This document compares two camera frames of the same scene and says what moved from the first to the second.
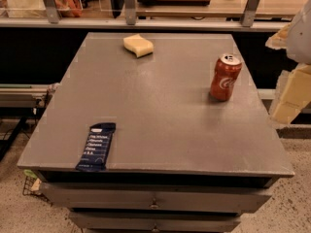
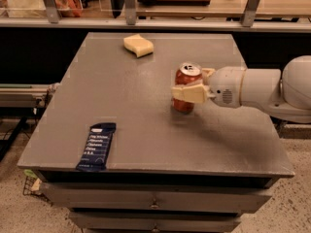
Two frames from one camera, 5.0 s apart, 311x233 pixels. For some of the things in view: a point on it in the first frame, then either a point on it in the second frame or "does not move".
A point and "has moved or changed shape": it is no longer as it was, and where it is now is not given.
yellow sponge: x=138 y=45 does not move
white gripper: x=300 y=38 to x=225 y=85
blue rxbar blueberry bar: x=96 y=147 does not move
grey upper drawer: x=156 y=196 does not move
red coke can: x=226 y=69 has moved or changed shape
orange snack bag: x=66 y=2 does not move
